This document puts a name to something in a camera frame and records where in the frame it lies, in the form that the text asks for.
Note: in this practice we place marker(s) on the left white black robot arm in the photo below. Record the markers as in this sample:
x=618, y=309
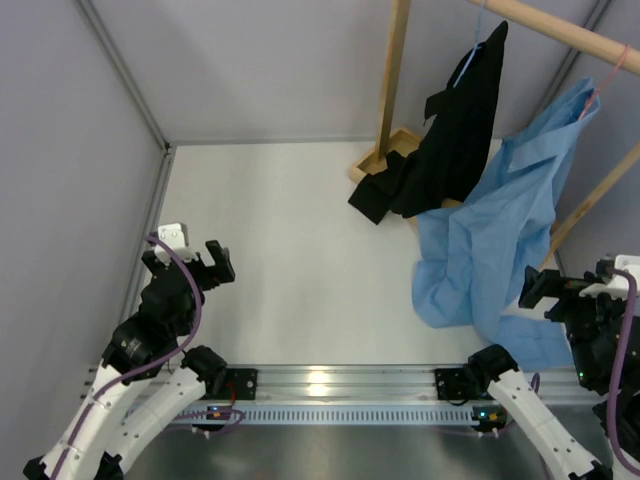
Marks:
x=149, y=373

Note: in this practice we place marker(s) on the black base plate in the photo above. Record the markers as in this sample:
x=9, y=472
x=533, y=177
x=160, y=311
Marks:
x=454, y=387
x=240, y=384

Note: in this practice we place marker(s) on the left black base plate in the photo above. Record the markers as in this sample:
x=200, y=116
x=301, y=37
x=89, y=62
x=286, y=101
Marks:
x=240, y=384

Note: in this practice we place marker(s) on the pink wire hanger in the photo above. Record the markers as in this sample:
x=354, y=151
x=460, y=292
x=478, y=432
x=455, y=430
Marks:
x=597, y=92

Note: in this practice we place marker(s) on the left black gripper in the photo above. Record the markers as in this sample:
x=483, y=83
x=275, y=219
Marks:
x=219, y=273

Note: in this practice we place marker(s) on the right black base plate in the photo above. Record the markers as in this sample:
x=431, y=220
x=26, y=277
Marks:
x=454, y=387

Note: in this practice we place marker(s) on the wooden clothes rack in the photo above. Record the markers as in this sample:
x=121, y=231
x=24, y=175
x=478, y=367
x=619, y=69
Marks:
x=572, y=35

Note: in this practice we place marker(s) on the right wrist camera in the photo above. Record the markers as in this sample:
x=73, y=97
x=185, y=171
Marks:
x=614, y=284

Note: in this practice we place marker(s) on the aluminium mounting rail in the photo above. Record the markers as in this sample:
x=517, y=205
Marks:
x=376, y=384

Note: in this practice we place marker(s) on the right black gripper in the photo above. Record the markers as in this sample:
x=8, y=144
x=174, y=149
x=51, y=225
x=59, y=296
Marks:
x=549, y=283

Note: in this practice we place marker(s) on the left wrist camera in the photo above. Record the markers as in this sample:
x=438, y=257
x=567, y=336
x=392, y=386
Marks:
x=175, y=236

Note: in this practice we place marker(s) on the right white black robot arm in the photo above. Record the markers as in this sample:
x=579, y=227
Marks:
x=606, y=362

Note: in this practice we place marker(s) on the grey slotted cable duct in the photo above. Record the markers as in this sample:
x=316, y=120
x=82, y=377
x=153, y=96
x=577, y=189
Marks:
x=373, y=415

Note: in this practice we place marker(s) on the black shirt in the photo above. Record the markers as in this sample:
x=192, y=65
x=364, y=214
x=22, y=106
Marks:
x=452, y=156

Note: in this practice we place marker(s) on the light blue shirt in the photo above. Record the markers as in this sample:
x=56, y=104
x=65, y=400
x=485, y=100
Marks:
x=474, y=256

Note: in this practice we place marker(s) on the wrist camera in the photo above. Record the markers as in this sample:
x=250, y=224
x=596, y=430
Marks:
x=175, y=236
x=614, y=284

